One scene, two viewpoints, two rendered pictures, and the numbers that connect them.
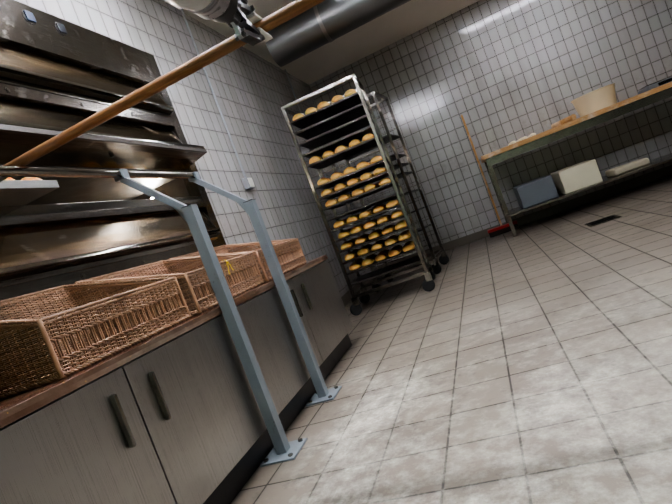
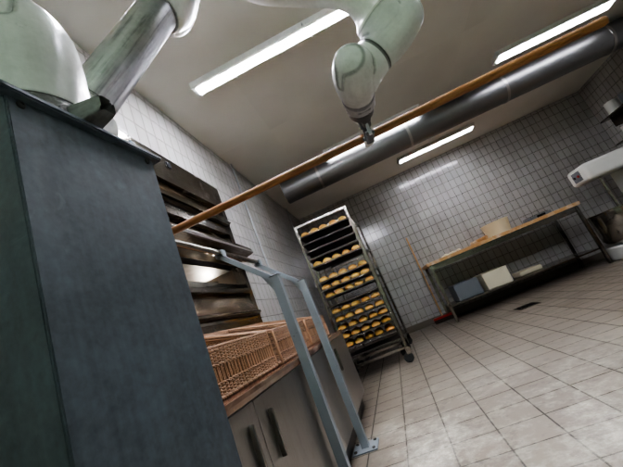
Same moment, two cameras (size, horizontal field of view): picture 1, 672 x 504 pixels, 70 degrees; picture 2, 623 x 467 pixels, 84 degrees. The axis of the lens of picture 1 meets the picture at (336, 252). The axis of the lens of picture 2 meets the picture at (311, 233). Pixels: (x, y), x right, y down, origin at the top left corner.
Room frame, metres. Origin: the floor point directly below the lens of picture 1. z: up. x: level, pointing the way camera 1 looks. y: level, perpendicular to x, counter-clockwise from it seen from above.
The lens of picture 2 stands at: (0.14, 0.46, 0.67)
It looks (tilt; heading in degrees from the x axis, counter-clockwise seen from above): 14 degrees up; 351
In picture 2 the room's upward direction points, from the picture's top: 22 degrees counter-clockwise
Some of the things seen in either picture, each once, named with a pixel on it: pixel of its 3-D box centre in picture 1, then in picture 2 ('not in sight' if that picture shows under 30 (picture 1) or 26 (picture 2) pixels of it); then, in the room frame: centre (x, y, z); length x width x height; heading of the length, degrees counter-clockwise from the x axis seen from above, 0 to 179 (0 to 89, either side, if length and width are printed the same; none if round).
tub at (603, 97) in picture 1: (595, 102); (497, 228); (5.04, -3.08, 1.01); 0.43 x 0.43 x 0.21
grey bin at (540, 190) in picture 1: (534, 191); (464, 289); (5.22, -2.24, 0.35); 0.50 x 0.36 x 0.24; 162
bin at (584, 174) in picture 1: (575, 177); (491, 278); (5.09, -2.64, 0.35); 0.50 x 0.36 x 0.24; 164
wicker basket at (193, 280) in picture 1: (178, 282); (249, 343); (2.03, 0.66, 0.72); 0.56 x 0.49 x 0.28; 163
